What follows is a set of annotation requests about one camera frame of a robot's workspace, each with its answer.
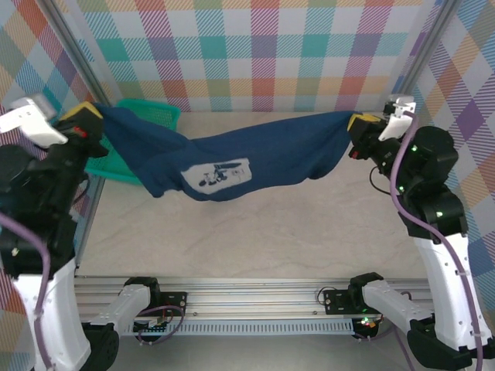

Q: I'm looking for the left small circuit board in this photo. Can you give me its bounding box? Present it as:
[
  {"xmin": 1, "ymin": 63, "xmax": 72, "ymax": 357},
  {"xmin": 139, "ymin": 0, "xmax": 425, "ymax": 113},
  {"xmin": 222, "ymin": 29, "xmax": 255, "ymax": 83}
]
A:
[{"xmin": 133, "ymin": 318, "xmax": 171, "ymax": 335}]

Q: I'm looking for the small circuit board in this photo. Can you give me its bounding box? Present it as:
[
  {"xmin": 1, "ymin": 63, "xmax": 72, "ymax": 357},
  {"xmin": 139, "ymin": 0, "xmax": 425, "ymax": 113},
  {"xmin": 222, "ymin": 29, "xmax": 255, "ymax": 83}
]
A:
[
  {"xmin": 133, "ymin": 318, "xmax": 171, "ymax": 335},
  {"xmin": 353, "ymin": 316, "xmax": 379, "ymax": 340}
]

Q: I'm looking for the aluminium corner post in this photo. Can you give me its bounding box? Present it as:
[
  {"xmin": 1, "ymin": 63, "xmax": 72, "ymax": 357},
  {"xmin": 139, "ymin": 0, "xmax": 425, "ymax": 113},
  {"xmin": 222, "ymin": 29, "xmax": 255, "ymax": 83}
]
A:
[
  {"xmin": 401, "ymin": 0, "xmax": 459, "ymax": 98},
  {"xmin": 45, "ymin": 0, "xmax": 118, "ymax": 113}
]

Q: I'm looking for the aluminium right corner post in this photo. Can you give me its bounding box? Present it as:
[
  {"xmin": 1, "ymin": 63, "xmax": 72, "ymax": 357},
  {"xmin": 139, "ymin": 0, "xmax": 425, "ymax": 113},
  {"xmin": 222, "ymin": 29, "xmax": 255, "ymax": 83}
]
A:
[{"xmin": 401, "ymin": 0, "xmax": 459, "ymax": 98}]

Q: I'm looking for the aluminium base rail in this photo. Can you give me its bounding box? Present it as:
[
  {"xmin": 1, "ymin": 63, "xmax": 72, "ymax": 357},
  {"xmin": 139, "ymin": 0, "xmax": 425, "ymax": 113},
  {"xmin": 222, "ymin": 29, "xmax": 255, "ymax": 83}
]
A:
[{"xmin": 75, "ymin": 276, "xmax": 432, "ymax": 324}]

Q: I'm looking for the teal plastic basket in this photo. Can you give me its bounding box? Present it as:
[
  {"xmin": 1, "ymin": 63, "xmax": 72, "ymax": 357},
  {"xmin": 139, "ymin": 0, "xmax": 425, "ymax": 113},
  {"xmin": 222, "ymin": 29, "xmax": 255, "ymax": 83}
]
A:
[{"xmin": 84, "ymin": 98, "xmax": 182, "ymax": 187}]

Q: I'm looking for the white slotted cable duct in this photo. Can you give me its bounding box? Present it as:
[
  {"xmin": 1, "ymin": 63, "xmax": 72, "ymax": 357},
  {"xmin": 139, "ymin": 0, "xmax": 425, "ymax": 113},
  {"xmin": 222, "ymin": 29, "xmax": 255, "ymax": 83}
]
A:
[{"xmin": 123, "ymin": 318, "xmax": 355, "ymax": 336}]

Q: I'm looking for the right small circuit board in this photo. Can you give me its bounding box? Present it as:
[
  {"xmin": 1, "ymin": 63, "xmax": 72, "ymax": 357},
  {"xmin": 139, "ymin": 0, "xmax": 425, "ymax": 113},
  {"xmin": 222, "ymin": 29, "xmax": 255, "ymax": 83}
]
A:
[{"xmin": 353, "ymin": 316, "xmax": 379, "ymax": 340}]

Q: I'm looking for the navy blue t-shirt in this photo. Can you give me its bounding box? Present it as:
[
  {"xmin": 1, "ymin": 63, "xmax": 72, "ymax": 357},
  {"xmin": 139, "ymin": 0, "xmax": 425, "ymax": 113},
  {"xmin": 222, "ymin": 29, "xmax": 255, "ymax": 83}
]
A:
[{"xmin": 92, "ymin": 102, "xmax": 359, "ymax": 203}]

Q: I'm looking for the aluminium left corner post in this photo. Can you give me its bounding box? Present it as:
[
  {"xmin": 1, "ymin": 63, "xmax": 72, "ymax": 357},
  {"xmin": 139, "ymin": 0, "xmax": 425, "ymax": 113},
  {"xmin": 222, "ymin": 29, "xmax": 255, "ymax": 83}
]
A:
[{"xmin": 45, "ymin": 0, "xmax": 118, "ymax": 113}]

